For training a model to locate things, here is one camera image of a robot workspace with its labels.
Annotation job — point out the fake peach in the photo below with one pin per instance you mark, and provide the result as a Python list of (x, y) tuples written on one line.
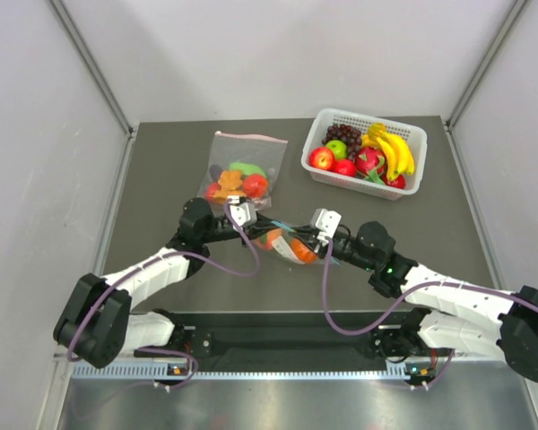
[(265, 241)]

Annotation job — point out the red fake strawberry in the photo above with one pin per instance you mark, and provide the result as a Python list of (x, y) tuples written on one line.
[(398, 183)]

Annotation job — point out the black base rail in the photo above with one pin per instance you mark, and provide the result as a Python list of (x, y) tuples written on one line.
[(299, 339)]

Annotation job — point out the white plastic basket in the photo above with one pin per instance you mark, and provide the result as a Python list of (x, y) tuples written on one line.
[(415, 137)]

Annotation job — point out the purple fake grapes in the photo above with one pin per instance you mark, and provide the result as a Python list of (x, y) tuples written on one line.
[(350, 135)]

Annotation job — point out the red fake tomato in bag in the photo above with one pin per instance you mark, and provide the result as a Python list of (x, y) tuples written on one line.
[(254, 186)]

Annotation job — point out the green fake pepper in bag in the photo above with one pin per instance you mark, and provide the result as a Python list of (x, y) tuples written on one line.
[(247, 169)]

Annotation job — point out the pink fake dragon fruit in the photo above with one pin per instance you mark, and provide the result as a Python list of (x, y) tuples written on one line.
[(371, 164)]

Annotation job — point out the red fake apple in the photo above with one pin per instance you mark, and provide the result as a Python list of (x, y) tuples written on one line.
[(321, 158)]

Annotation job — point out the slotted cable duct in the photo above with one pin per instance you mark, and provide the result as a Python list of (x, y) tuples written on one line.
[(174, 371)]

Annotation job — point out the orange fake pumpkin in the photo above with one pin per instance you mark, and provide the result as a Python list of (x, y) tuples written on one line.
[(302, 252)]

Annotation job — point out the orange fake ginger in bag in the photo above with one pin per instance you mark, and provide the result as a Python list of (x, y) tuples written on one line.
[(230, 183)]

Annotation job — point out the blue-zip clear bag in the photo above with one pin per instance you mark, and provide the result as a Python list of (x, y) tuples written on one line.
[(282, 245)]

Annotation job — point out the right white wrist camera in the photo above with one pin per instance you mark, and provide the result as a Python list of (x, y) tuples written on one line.
[(325, 222)]

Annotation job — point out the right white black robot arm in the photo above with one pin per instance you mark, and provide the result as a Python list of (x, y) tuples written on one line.
[(449, 313)]

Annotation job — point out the green fake apple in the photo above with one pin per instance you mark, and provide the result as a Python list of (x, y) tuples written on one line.
[(338, 148)]

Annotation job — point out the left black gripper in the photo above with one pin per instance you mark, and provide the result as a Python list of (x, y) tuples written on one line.
[(261, 226)]

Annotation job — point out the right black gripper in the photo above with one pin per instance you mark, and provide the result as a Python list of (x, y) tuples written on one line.
[(308, 235)]

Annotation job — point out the small red fake chili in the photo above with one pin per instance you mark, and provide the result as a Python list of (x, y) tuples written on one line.
[(211, 191)]

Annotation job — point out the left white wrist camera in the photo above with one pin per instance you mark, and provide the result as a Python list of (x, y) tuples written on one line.
[(240, 211)]

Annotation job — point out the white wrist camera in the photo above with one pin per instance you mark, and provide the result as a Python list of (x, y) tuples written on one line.
[(325, 222), (240, 211)]

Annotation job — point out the yellow fake banana bunch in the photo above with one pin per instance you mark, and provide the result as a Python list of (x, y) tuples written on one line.
[(397, 154)]

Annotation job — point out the pink-zip clear bag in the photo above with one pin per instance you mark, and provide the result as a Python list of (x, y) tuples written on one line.
[(265, 151)]

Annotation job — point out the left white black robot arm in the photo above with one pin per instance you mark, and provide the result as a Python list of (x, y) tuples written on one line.
[(98, 322)]

